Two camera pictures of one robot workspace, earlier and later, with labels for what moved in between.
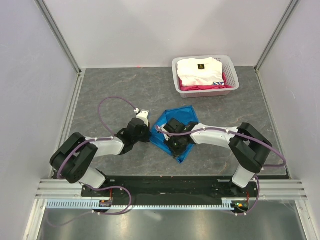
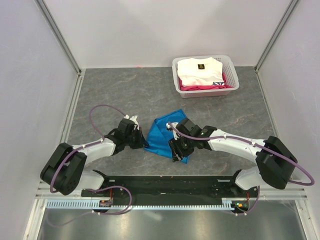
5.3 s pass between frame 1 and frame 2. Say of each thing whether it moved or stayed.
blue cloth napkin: moved
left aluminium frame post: stayed
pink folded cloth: stayed
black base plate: stayed
